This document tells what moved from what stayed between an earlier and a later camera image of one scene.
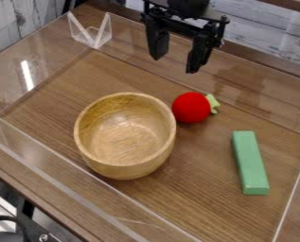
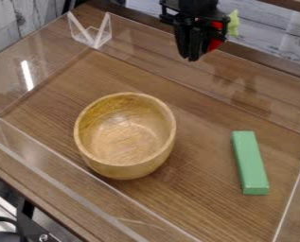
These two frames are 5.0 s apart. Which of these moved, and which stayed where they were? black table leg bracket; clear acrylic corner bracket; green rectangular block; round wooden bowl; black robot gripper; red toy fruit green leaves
Moved: black robot gripper; red toy fruit green leaves
Stayed: black table leg bracket; clear acrylic corner bracket; round wooden bowl; green rectangular block
